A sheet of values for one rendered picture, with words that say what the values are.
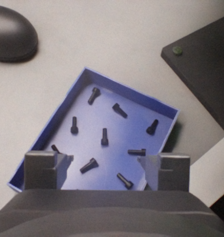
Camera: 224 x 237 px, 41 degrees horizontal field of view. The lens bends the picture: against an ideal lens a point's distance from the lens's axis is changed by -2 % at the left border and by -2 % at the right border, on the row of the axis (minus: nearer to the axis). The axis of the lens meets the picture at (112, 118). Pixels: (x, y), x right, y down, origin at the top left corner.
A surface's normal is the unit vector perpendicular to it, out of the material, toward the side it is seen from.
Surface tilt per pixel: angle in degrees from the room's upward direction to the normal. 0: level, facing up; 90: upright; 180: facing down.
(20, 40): 47
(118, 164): 0
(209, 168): 0
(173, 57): 0
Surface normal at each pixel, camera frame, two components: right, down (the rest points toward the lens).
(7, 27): 0.13, -0.20
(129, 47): 0.04, -0.44
